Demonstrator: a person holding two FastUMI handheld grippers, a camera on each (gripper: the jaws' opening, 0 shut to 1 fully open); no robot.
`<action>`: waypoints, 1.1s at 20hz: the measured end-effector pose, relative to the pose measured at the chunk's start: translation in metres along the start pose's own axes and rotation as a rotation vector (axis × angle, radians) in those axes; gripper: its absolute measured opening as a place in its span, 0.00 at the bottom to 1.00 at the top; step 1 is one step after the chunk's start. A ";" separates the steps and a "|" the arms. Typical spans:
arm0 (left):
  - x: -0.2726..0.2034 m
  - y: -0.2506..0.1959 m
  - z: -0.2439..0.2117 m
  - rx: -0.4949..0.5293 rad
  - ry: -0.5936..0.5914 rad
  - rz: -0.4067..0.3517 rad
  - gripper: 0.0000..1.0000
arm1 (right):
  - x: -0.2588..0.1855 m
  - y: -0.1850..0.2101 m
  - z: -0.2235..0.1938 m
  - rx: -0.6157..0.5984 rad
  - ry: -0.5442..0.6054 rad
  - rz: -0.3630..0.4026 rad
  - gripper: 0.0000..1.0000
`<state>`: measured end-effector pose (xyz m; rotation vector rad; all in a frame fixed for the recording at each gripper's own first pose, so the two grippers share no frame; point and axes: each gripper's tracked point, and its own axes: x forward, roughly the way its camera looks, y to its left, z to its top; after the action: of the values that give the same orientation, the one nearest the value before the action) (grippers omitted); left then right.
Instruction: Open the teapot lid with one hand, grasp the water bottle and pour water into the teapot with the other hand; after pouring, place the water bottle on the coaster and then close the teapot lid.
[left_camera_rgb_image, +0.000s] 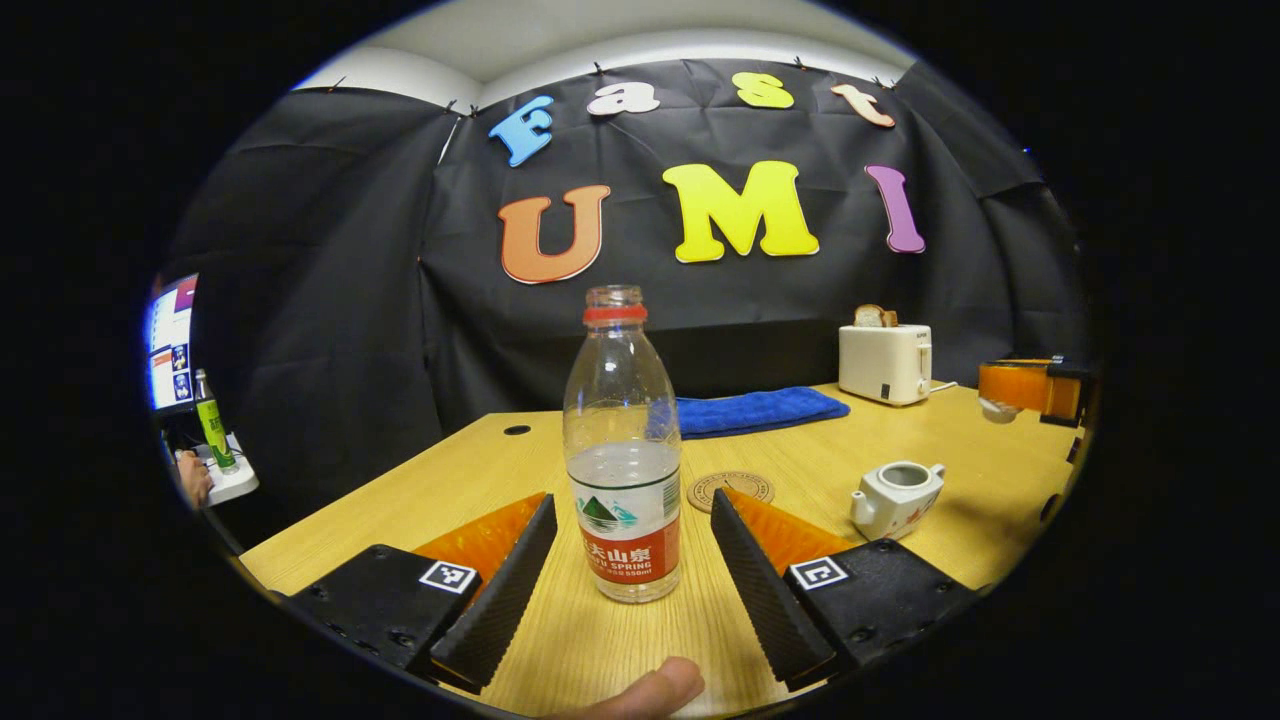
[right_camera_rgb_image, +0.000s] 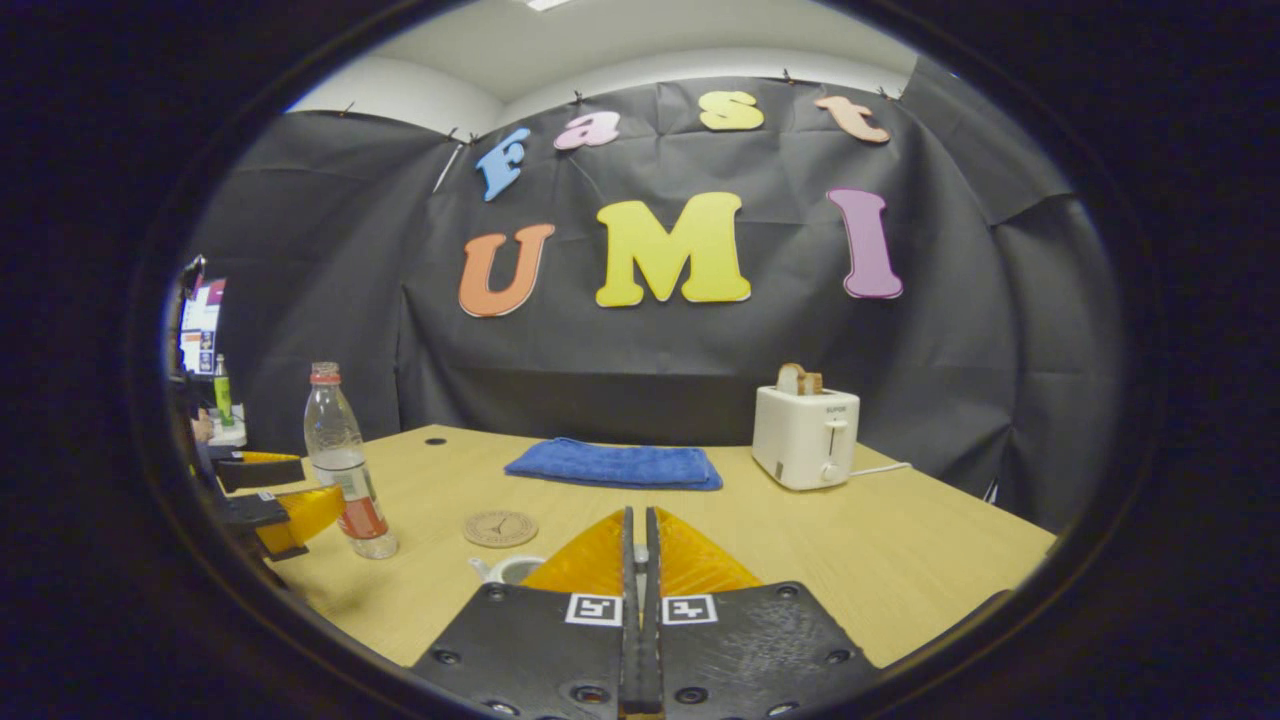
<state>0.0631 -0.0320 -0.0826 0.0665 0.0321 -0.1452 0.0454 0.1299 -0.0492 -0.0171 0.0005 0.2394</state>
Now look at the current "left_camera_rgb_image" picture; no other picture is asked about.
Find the white ceramic teacup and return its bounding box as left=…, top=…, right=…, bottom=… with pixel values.
left=851, top=461, right=947, bottom=542

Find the blue folded towel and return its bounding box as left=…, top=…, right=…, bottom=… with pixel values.
left=650, top=387, right=851, bottom=441

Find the clear plastic water bottle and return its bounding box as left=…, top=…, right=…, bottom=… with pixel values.
left=563, top=285, right=683, bottom=604

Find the computer monitor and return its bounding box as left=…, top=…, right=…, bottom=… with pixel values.
left=148, top=273, right=199, bottom=413

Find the black backdrop cloth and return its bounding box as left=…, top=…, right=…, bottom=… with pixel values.
left=160, top=58, right=1091, bottom=531

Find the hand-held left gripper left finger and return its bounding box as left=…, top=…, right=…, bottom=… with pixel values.
left=290, top=492, right=558, bottom=694

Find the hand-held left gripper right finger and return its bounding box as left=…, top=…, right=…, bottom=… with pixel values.
left=710, top=488, right=979, bottom=691

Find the green bottle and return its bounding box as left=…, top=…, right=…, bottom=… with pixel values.
left=194, top=369, right=237, bottom=471

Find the white toaster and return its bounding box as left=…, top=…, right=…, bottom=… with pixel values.
left=838, top=324, right=933, bottom=406

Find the round wooden coaster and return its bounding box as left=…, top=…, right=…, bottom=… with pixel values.
left=686, top=471, right=776, bottom=515

